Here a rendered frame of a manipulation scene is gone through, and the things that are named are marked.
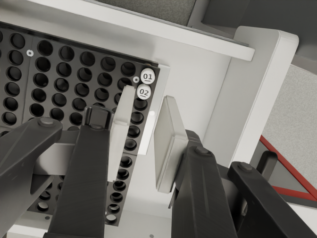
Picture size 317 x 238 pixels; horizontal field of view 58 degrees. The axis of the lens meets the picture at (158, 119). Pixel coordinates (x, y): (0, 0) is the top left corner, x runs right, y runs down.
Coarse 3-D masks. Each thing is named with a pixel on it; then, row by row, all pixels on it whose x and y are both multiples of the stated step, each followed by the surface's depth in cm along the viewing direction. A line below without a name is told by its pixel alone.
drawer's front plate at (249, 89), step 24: (264, 48) 24; (288, 48) 23; (240, 72) 28; (264, 72) 23; (240, 96) 27; (264, 96) 24; (216, 120) 32; (240, 120) 26; (264, 120) 25; (216, 144) 30; (240, 144) 25
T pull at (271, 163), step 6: (264, 156) 28; (270, 156) 28; (276, 156) 28; (264, 162) 28; (270, 162) 28; (258, 168) 29; (264, 168) 28; (270, 168) 28; (264, 174) 28; (270, 174) 28; (246, 204) 30; (246, 210) 30
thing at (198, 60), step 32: (0, 0) 29; (32, 0) 24; (64, 0) 24; (64, 32) 30; (96, 32) 30; (128, 32) 30; (160, 32) 25; (192, 32) 25; (192, 64) 32; (224, 64) 32; (192, 96) 33; (192, 128) 34; (128, 192) 37; (32, 224) 32; (128, 224) 36; (160, 224) 37
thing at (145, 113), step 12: (156, 72) 25; (132, 108) 26; (144, 108) 27; (132, 120) 27; (144, 120) 27; (132, 156) 28; (120, 168) 29; (132, 168) 29; (120, 180) 29; (120, 192) 30; (108, 204) 30; (120, 204) 30; (120, 216) 30
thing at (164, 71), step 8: (160, 64) 31; (160, 72) 31; (168, 72) 31; (160, 80) 31; (160, 88) 31; (160, 96) 32; (152, 104) 32; (152, 112) 32; (152, 120) 33; (144, 128) 33; (152, 128) 33; (144, 136) 33; (144, 144) 34; (144, 152) 34
